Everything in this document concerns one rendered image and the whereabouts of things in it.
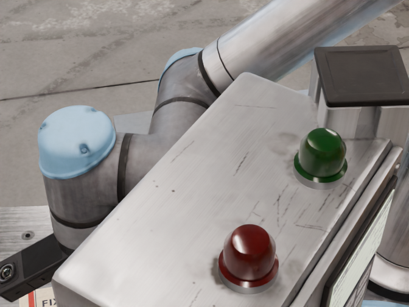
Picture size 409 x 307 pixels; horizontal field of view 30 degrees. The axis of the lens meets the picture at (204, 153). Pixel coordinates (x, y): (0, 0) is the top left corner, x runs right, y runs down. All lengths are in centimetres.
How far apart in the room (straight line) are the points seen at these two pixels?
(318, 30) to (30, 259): 41
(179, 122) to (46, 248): 23
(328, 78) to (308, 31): 38
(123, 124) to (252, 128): 96
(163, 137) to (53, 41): 221
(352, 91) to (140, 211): 12
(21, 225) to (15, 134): 139
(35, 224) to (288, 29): 59
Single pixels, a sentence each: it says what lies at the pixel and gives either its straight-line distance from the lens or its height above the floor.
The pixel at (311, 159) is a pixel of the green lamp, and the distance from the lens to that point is 36.
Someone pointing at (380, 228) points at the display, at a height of 143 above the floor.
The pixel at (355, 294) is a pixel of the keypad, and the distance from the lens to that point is 46.
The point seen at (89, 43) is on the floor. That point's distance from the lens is 293.
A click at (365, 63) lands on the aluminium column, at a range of 40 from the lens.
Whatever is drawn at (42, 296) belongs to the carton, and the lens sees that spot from 104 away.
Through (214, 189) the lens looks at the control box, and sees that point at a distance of 36.
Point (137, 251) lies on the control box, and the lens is 34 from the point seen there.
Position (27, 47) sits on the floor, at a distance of 295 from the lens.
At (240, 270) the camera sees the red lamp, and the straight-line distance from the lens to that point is 32.
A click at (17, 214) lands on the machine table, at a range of 123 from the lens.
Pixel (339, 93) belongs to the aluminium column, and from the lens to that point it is 38.
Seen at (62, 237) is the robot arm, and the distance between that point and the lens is 83.
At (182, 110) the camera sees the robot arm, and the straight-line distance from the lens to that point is 79.
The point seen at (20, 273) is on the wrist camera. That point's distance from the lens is 90.
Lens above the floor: 175
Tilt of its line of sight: 45 degrees down
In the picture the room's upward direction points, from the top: straight up
